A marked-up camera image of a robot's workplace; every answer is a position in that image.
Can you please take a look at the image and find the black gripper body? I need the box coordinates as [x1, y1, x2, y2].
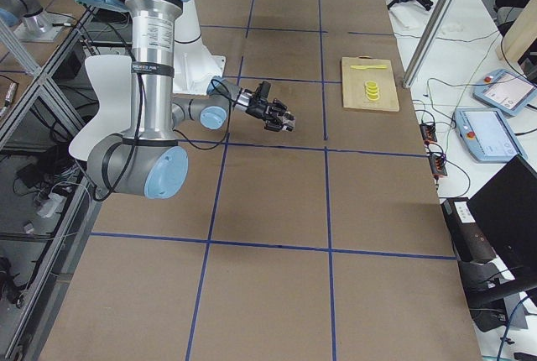
[246, 98, 278, 124]

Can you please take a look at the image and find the clear glass cup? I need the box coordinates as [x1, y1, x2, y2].
[282, 112, 295, 132]

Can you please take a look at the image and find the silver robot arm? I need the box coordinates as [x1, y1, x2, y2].
[70, 0, 295, 201]

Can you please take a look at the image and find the wooden cutting board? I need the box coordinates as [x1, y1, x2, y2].
[341, 57, 399, 112]

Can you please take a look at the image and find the yellow plastic knife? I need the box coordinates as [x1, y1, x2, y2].
[350, 65, 388, 71]

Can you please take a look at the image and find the lemon slice farthest from knife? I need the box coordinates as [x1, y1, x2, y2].
[366, 94, 380, 102]

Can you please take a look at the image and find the upper orange circuit board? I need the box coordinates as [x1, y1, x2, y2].
[420, 123, 437, 144]

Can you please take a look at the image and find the orange circuit board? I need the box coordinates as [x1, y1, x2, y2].
[429, 153, 447, 178]
[420, 123, 437, 144]

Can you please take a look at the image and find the white plastic chair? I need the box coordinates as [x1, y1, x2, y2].
[69, 55, 132, 161]

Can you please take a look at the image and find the lower orange circuit board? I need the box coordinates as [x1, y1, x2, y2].
[429, 153, 447, 178]

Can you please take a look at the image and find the far blue teach pendant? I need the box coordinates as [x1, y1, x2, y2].
[472, 69, 536, 117]

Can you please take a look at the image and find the blue teach pendant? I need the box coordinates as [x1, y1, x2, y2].
[472, 69, 536, 117]
[454, 107, 527, 164]

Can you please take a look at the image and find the near blue teach pendant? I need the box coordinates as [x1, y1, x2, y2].
[454, 107, 527, 164]

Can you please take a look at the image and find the black desktop box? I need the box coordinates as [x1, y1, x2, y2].
[441, 197, 496, 264]

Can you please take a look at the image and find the black monitor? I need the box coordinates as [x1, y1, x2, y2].
[467, 155, 536, 271]

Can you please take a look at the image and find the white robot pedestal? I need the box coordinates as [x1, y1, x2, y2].
[173, 0, 226, 96]

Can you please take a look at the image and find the aluminium frame post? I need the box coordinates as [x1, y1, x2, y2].
[402, 0, 455, 88]

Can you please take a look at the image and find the wooden post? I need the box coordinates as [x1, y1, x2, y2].
[496, 0, 537, 61]

